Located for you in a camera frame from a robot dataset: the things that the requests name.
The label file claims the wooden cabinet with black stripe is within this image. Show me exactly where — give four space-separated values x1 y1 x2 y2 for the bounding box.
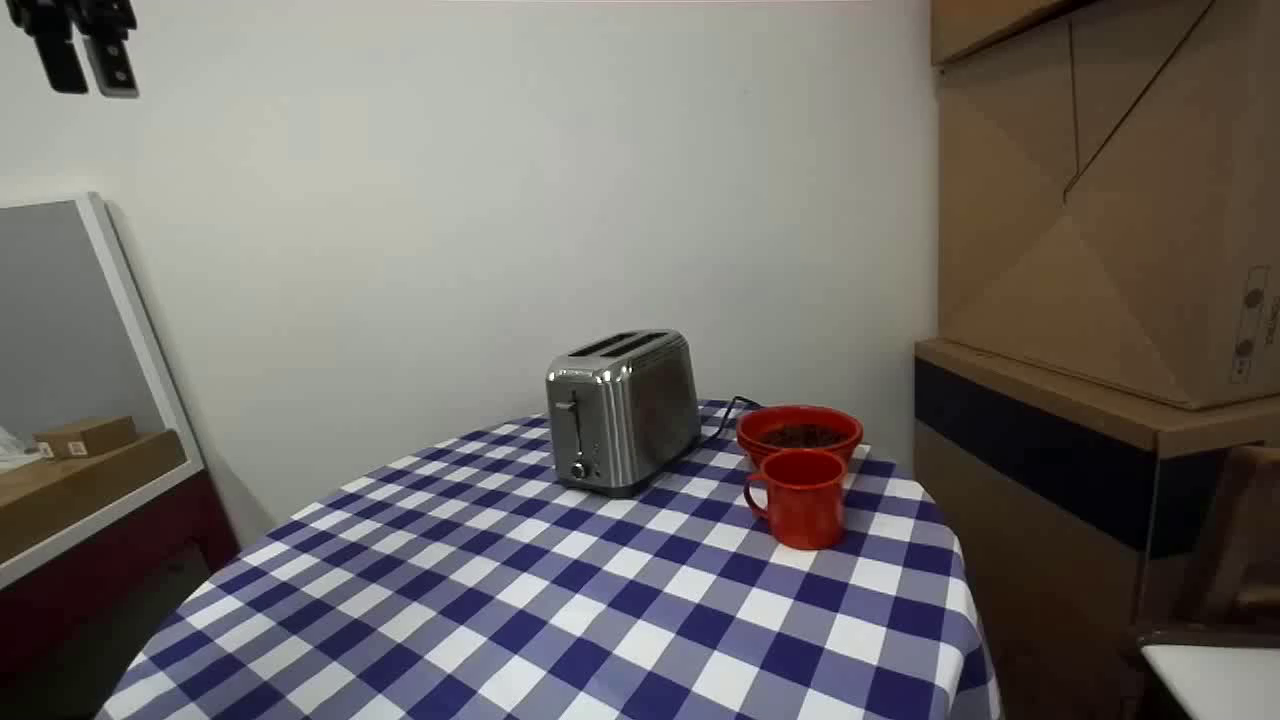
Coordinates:
911 341 1280 720

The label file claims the black toaster power cord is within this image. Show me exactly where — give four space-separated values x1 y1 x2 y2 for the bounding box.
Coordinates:
692 390 765 452

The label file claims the red bowl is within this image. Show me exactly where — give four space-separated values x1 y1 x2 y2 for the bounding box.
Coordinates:
738 404 865 469

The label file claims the dark red low shelf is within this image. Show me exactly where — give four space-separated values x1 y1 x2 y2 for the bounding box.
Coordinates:
0 473 241 714

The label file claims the blue white checkered tablecloth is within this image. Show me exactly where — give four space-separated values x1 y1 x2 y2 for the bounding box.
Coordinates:
103 414 1001 720

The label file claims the silver two-slot toaster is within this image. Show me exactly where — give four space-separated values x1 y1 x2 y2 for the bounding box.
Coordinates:
543 327 701 495

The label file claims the large cardboard box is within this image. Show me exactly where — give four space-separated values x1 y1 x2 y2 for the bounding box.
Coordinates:
940 0 1280 409

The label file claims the wooden chair white seat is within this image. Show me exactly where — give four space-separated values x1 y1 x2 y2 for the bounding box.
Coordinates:
1127 442 1280 720

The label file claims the white framed board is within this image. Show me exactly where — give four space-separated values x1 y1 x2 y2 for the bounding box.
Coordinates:
0 192 205 586

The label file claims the red cup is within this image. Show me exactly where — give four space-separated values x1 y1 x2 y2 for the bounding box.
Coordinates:
745 446 848 553

